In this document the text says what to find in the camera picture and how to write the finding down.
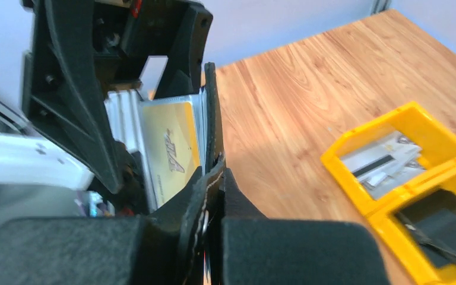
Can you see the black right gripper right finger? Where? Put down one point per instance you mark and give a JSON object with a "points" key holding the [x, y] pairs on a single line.
{"points": [[254, 249]]}

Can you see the yellow bin with cards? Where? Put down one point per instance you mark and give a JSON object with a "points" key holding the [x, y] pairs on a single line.
{"points": [[438, 153]]}

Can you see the silver cards in bin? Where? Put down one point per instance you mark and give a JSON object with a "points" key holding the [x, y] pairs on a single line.
{"points": [[385, 164]]}

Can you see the yellow bin with holders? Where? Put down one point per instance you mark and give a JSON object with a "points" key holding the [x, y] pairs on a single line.
{"points": [[399, 240]]}

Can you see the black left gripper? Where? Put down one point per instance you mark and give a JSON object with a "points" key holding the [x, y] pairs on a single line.
{"points": [[61, 93]]}

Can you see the black card holders in bin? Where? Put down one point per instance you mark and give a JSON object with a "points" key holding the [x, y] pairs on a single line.
{"points": [[431, 221]]}

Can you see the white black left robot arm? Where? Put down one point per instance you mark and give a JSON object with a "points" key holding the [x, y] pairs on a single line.
{"points": [[41, 161]]}

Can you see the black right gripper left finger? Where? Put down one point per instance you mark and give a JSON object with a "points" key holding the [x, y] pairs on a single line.
{"points": [[161, 248]]}

